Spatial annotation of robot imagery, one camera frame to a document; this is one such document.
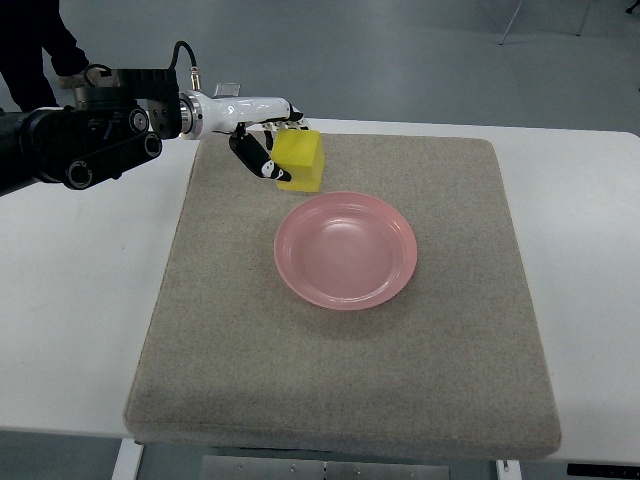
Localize person in dark clothes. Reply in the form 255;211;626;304
1;1;100;112

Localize pink plate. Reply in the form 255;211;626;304
274;192;418;311

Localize chair legs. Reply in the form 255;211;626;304
497;1;639;46

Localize yellow foam block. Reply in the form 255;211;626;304
271;129;325;193

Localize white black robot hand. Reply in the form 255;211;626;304
180;91;308;182

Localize beige fabric mat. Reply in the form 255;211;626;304
123;130;563;462

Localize white table leg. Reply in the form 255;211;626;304
111;439;144;480

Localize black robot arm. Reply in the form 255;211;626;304
1;69;182;194

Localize clear floor plate upper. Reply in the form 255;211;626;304
214;82;241;98

